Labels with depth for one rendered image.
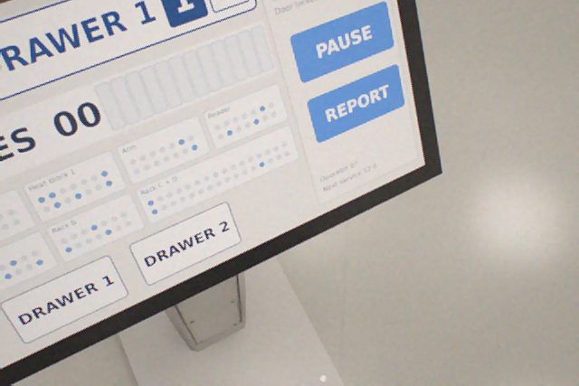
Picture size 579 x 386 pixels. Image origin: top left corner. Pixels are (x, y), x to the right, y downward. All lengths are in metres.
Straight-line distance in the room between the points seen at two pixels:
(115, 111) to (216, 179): 0.10
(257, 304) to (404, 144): 0.97
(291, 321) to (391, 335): 0.27
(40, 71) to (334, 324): 1.20
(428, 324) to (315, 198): 1.08
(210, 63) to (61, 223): 0.18
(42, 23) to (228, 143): 0.17
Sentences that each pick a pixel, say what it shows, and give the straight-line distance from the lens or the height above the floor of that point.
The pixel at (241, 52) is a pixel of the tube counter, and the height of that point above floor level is 1.11.
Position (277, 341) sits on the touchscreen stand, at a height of 0.04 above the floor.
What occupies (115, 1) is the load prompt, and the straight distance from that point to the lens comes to 0.43.
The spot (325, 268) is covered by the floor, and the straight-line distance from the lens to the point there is 1.55.
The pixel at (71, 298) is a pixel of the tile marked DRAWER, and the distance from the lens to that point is 0.50.
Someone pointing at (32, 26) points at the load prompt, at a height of 1.17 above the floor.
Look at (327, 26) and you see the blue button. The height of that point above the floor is 1.11.
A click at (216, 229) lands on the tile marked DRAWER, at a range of 0.50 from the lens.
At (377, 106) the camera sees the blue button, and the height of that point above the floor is 1.04.
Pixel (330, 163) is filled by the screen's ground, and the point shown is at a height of 1.01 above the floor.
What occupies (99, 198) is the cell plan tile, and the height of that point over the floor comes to 1.06.
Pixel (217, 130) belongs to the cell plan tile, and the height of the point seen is 1.07.
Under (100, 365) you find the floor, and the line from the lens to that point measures 1.53.
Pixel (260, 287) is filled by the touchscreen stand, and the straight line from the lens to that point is 1.48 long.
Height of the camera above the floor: 1.47
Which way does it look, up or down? 63 degrees down
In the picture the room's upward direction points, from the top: 7 degrees clockwise
